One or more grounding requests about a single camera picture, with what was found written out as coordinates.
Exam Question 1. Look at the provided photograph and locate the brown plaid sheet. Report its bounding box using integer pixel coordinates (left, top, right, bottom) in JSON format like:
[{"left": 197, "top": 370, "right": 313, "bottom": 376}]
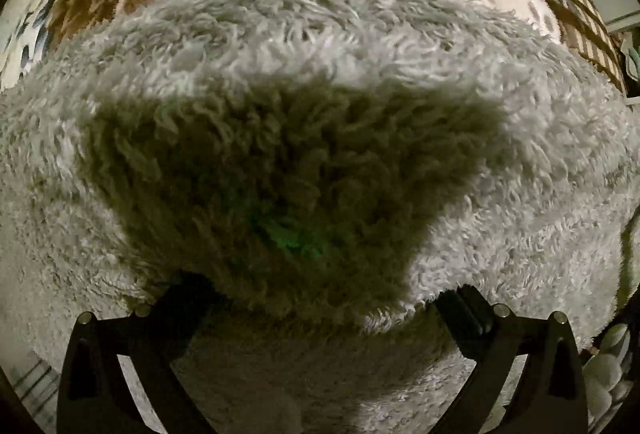
[{"left": 480, "top": 0, "right": 628, "bottom": 92}]

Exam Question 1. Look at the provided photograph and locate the grey fluffy fleece blanket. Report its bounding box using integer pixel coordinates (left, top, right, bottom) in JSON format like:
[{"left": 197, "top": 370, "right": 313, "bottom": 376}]
[{"left": 0, "top": 0, "right": 640, "bottom": 434}]

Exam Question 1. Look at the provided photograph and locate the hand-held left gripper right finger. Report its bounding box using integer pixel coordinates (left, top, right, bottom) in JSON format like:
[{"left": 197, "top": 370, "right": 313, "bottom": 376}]
[{"left": 430, "top": 285, "right": 586, "bottom": 434}]

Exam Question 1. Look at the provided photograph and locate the white quilted cloth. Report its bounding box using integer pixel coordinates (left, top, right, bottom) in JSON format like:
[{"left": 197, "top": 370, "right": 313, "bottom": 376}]
[{"left": 582, "top": 321, "right": 633, "bottom": 430}]

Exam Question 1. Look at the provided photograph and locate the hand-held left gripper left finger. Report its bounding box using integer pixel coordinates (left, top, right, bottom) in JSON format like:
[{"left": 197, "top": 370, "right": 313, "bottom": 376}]
[{"left": 56, "top": 274, "right": 216, "bottom": 434}]

